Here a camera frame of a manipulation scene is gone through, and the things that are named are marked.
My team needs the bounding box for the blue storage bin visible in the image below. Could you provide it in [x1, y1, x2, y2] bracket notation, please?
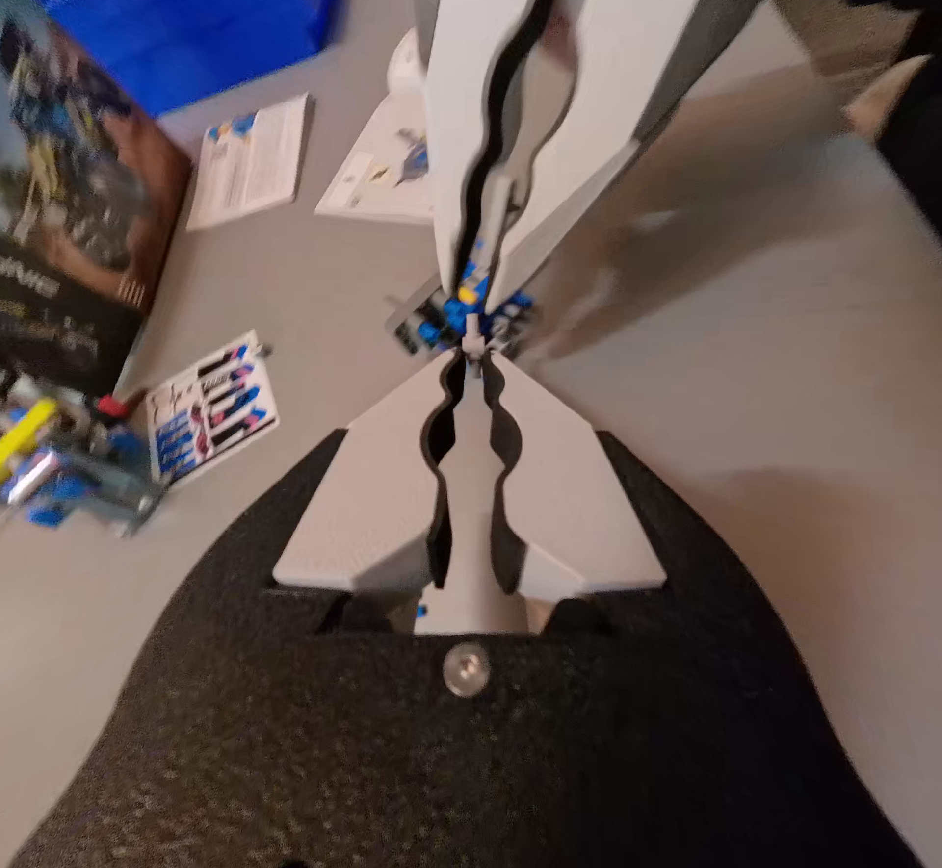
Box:
[33, 0, 345, 117]

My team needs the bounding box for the white rounded object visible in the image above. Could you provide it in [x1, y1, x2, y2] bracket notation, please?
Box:
[386, 28, 431, 100]

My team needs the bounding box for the lego set cardboard box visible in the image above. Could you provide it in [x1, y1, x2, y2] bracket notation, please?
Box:
[0, 18, 194, 398]

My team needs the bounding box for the folded paper leaflet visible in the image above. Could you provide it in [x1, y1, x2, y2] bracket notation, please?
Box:
[185, 93, 312, 232]

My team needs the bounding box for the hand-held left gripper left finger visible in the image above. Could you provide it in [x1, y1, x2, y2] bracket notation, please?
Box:
[272, 352, 468, 594]

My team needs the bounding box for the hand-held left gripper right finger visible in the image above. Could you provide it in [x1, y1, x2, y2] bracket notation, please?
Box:
[480, 352, 668, 602]

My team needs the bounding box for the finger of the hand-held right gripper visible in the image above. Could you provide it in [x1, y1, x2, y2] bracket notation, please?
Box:
[425, 0, 554, 289]
[489, 0, 738, 299]

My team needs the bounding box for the blue grey lego sub-assembly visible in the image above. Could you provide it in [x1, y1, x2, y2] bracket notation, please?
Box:
[386, 169, 538, 361]

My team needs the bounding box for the small light grey lego pin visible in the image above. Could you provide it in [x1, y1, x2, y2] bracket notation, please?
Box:
[460, 312, 490, 376]

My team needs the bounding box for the partly built lego buggy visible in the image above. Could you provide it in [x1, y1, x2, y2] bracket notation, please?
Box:
[0, 375, 166, 538]

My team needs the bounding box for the lego sticker sheet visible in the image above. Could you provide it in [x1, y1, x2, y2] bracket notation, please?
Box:
[145, 329, 282, 488]

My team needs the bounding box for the lego instruction booklet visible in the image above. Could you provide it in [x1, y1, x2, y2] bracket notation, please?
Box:
[315, 97, 443, 225]

